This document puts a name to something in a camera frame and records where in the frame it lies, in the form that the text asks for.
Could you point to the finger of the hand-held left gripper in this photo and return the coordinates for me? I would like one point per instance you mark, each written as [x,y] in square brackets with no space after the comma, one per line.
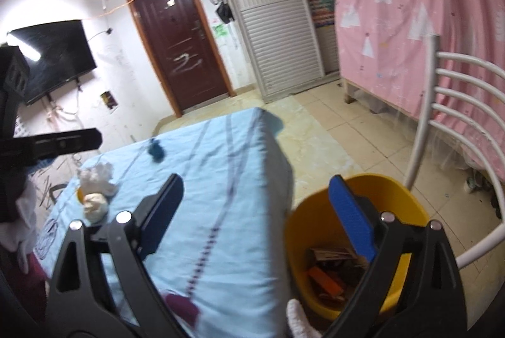
[67,143]

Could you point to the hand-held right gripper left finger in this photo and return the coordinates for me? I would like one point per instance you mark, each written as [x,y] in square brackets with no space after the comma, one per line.
[163,211]

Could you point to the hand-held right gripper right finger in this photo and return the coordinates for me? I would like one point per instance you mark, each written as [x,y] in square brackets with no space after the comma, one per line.
[353,219]

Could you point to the brown cardboard piece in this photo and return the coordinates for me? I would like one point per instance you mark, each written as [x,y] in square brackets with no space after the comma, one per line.
[335,256]

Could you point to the yellow plastic bucket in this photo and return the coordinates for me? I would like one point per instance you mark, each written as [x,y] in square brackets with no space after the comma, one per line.
[311,211]

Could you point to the orange cardboard box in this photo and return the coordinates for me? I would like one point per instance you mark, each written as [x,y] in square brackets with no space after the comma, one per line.
[325,280]

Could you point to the white crumpled tissue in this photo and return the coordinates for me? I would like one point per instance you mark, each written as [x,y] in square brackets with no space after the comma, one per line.
[96,178]

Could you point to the small dark blue object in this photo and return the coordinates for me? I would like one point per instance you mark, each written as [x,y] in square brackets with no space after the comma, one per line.
[156,150]

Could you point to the light blue printed bedsheet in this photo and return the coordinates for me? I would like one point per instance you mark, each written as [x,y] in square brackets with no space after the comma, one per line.
[221,184]

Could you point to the pale knotted sock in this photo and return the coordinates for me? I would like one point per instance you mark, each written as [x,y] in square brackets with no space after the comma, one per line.
[94,205]

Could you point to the white fleece cloth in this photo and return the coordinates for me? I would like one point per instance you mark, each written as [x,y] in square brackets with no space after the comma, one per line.
[302,322]

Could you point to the white metal chair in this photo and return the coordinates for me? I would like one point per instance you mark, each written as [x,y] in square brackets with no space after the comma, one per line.
[424,117]

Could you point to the maroon cloth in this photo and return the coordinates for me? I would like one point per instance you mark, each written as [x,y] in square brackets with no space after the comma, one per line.
[23,282]

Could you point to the dark red wooden door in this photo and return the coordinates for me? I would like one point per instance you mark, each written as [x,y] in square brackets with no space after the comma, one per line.
[177,45]

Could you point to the pink tree print curtain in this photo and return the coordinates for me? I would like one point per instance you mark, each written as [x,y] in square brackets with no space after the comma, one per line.
[414,26]

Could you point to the white louvered wardrobe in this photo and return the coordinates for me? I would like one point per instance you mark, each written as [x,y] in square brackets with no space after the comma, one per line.
[272,26]

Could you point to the broken wall socket box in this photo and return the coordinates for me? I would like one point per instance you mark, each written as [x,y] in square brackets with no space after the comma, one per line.
[109,100]

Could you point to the black wall television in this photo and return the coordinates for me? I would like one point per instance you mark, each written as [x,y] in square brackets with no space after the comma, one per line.
[55,57]

